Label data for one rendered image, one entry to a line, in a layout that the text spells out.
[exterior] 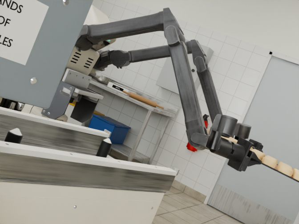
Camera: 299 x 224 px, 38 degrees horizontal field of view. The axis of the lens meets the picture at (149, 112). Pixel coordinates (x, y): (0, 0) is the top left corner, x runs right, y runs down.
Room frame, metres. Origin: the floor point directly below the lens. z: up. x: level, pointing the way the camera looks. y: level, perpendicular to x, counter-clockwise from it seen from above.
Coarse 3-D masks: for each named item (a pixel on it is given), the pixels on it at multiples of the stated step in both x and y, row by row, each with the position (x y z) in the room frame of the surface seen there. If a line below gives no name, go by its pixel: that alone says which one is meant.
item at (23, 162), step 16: (0, 144) 0.75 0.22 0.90; (16, 144) 0.80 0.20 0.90; (0, 160) 0.76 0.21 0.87; (16, 160) 0.78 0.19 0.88; (32, 160) 0.81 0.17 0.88; (48, 160) 0.84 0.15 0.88; (64, 160) 0.88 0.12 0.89; (80, 160) 0.91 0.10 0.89; (96, 160) 0.95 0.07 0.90; (112, 160) 1.02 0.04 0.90; (0, 176) 0.77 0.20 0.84; (16, 176) 0.79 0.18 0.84; (32, 176) 0.82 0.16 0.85; (48, 176) 0.86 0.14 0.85; (64, 176) 0.89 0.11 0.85; (80, 176) 0.93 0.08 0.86; (96, 176) 0.97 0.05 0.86; (112, 176) 1.02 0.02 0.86; (128, 176) 1.07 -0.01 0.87; (144, 176) 1.12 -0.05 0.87; (160, 176) 1.18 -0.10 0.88
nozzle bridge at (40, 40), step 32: (0, 0) 0.44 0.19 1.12; (32, 0) 0.47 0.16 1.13; (64, 0) 0.51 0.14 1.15; (0, 32) 0.46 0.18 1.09; (32, 32) 0.49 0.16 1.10; (64, 32) 0.52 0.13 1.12; (0, 64) 0.47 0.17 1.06; (32, 64) 0.50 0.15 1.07; (64, 64) 0.54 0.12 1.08; (0, 96) 0.48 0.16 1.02; (32, 96) 0.51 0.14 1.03
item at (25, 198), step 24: (24, 144) 1.07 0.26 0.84; (48, 144) 1.18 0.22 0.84; (0, 192) 0.77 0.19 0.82; (24, 192) 0.81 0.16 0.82; (48, 192) 0.86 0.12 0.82; (72, 192) 0.91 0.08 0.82; (96, 192) 0.97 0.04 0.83; (120, 192) 1.05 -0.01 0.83; (144, 192) 1.13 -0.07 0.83; (0, 216) 0.78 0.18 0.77; (24, 216) 0.83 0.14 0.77; (48, 216) 0.88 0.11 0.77; (72, 216) 0.93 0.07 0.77; (96, 216) 1.00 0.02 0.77; (120, 216) 1.08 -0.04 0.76; (144, 216) 1.16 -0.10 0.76
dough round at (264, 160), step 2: (264, 158) 1.46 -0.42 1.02; (266, 158) 1.46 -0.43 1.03; (262, 160) 1.47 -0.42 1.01; (264, 160) 1.46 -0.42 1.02; (266, 160) 1.46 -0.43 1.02; (268, 160) 1.45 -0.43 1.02; (270, 160) 1.45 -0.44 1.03; (262, 162) 1.47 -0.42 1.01; (264, 162) 1.46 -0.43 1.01; (266, 162) 1.45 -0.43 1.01; (268, 162) 1.45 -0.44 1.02; (270, 162) 1.45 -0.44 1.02; (272, 162) 1.45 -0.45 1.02; (274, 162) 1.45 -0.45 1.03; (266, 164) 1.45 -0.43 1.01; (268, 164) 1.45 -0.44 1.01; (270, 164) 1.45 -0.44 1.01; (272, 164) 1.45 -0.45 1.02; (274, 164) 1.45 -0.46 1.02; (270, 166) 1.45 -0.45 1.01; (272, 166) 1.45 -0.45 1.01; (274, 166) 1.46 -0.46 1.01
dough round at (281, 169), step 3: (279, 165) 1.46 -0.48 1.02; (279, 168) 1.45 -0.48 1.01; (282, 168) 1.44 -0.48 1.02; (285, 168) 1.43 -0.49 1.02; (279, 171) 1.45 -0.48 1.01; (282, 171) 1.44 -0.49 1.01; (285, 171) 1.43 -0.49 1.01; (288, 171) 1.43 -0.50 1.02; (291, 171) 1.44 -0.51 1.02; (288, 174) 1.43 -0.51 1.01; (291, 174) 1.44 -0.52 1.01
